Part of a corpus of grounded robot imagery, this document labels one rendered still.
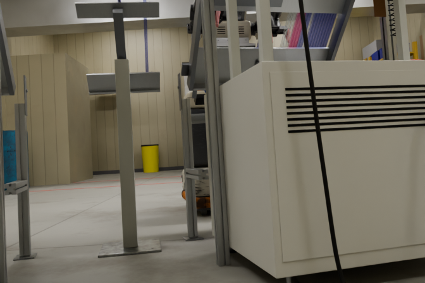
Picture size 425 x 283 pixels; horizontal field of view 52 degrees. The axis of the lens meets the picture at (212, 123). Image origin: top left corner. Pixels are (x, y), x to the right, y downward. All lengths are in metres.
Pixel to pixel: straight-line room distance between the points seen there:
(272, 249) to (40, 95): 6.74
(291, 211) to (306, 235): 0.08
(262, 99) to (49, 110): 6.59
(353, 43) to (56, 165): 7.04
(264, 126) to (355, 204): 0.33
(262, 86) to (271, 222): 0.35
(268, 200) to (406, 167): 0.42
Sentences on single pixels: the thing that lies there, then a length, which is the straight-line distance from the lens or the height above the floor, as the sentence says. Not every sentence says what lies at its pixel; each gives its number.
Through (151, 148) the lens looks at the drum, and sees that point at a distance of 9.52.
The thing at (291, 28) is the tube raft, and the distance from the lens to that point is 2.09.
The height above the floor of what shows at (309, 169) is 0.33.
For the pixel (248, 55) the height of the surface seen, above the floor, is 0.82.
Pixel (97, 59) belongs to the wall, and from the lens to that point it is 10.58.
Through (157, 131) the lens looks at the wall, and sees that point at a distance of 10.12.
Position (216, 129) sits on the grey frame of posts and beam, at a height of 0.47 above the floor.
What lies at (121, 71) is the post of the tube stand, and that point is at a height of 0.76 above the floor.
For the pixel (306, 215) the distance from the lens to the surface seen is 1.19.
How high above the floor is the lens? 0.40
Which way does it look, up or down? 3 degrees up
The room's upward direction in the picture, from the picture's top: 3 degrees counter-clockwise
